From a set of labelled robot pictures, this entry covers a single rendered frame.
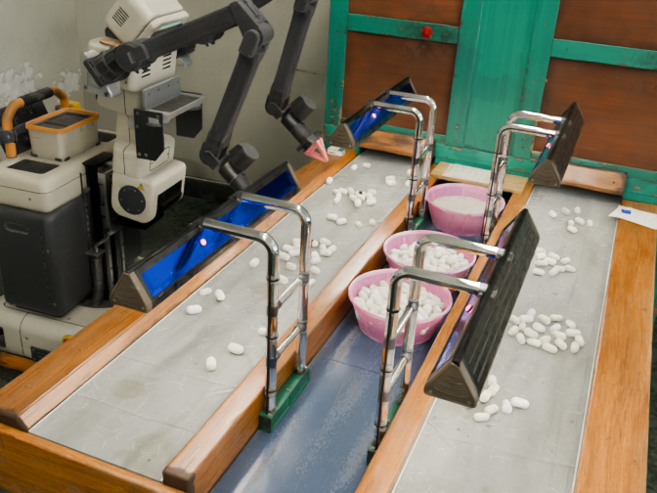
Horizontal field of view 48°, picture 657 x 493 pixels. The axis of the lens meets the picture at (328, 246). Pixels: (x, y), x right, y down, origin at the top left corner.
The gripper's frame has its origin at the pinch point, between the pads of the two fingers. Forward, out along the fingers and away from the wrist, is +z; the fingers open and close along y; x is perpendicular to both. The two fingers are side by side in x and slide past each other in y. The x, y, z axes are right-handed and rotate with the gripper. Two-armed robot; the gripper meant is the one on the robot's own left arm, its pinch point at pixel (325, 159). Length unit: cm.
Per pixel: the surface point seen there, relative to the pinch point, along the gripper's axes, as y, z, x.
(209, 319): -89, 12, 3
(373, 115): -15.4, 1.0, -31.1
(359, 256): -45, 28, -13
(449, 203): 12.4, 39.5, -17.6
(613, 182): 37, 72, -57
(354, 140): -33.9, 2.9, -30.3
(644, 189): 42, 81, -63
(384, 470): -121, 53, -35
